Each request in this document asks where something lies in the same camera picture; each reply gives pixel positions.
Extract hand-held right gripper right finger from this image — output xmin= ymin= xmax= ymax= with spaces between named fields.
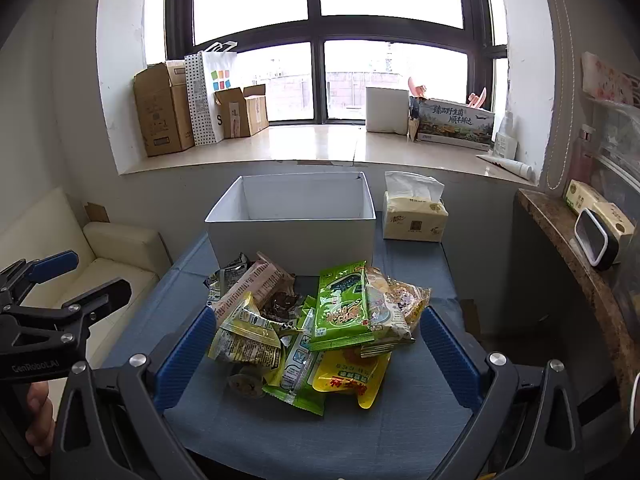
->
xmin=420 ymin=305 xmax=586 ymax=480

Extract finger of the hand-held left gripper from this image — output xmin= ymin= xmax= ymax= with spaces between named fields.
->
xmin=0 ymin=250 xmax=80 ymax=307
xmin=0 ymin=279 xmax=132 ymax=335

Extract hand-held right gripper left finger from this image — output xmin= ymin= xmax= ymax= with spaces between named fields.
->
xmin=52 ymin=305 xmax=217 ymax=480

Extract small round jelly cup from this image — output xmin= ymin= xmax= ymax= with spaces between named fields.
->
xmin=226 ymin=364 xmax=267 ymax=401

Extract pale crinkled snack packet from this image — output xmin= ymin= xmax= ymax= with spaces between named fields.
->
xmin=360 ymin=266 xmax=432 ymax=359

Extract silver green snack packet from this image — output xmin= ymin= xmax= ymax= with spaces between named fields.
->
xmin=206 ymin=252 xmax=250 ymax=303

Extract tan packet with patterned edge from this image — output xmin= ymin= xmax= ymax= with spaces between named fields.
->
xmin=210 ymin=252 xmax=297 ymax=330

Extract yellow snack packet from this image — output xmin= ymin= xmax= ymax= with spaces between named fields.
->
xmin=312 ymin=349 xmax=393 ymax=409

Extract clear packet with dark snack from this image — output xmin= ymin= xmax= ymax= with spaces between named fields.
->
xmin=259 ymin=289 xmax=302 ymax=324

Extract green and white packet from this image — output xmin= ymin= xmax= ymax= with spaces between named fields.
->
xmin=261 ymin=307 xmax=327 ymax=417

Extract green seaweed packet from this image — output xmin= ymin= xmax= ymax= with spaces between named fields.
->
xmin=307 ymin=261 xmax=376 ymax=352

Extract white cardboard box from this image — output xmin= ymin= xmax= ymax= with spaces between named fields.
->
xmin=204 ymin=171 xmax=377 ymax=277

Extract person's left hand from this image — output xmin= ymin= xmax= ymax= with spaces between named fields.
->
xmin=25 ymin=381 xmax=57 ymax=457

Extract cream sofa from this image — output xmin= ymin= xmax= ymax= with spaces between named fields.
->
xmin=0 ymin=186 xmax=173 ymax=366

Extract brown cardboard scrap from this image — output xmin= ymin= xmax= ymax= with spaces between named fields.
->
xmin=84 ymin=202 xmax=112 ymax=224

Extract yellow tissue pack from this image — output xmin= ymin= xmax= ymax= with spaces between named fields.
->
xmin=382 ymin=170 xmax=450 ymax=243

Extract blue table cover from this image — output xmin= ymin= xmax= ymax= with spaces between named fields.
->
xmin=102 ymin=210 xmax=501 ymax=467

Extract brown stone counter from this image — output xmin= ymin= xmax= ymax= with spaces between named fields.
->
xmin=515 ymin=187 xmax=640 ymax=428

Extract white framed black device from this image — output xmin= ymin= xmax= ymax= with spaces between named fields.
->
xmin=573 ymin=208 xmax=609 ymax=272

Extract large brown cardboard box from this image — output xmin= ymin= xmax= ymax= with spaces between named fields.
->
xmin=133 ymin=61 xmax=197 ymax=158

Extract white tube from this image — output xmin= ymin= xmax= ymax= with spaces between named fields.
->
xmin=476 ymin=153 xmax=534 ymax=179

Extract green and white box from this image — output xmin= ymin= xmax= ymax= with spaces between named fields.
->
xmin=564 ymin=178 xmax=637 ymax=263

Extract polka dot paper bag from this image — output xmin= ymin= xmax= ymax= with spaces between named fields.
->
xmin=184 ymin=41 xmax=239 ymax=147

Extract small open cardboard box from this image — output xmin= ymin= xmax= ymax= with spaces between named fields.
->
xmin=214 ymin=84 xmax=271 ymax=140

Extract long printed carton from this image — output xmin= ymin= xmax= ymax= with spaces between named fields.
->
xmin=409 ymin=96 xmax=497 ymax=151

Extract white foam box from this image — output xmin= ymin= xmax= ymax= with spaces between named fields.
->
xmin=365 ymin=86 xmax=410 ymax=135

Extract clear plastic storage drawers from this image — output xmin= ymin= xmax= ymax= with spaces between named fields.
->
xmin=580 ymin=97 xmax=640 ymax=221

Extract floral printed pack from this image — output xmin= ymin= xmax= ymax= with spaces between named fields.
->
xmin=581 ymin=51 xmax=640 ymax=107

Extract dark framed window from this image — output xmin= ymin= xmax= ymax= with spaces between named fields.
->
xmin=164 ymin=0 xmax=509 ymax=124

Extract white cable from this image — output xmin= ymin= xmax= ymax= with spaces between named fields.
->
xmin=625 ymin=372 xmax=640 ymax=433

